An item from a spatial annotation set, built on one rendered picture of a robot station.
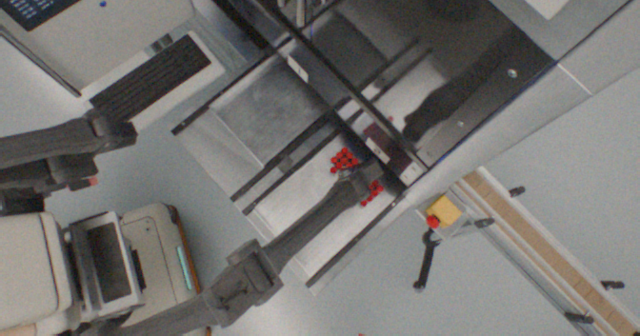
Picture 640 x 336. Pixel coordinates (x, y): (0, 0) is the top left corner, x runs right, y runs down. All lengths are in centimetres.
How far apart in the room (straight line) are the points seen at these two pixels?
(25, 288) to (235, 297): 42
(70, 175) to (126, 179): 132
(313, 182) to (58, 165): 70
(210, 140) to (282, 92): 28
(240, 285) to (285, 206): 58
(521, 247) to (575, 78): 94
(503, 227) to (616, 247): 133
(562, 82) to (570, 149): 211
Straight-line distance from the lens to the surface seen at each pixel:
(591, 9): 58
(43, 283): 111
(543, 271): 156
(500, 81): 75
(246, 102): 155
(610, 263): 276
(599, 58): 62
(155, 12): 167
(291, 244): 97
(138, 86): 171
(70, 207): 259
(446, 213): 136
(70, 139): 104
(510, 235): 153
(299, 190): 146
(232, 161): 150
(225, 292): 88
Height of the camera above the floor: 232
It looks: 75 degrees down
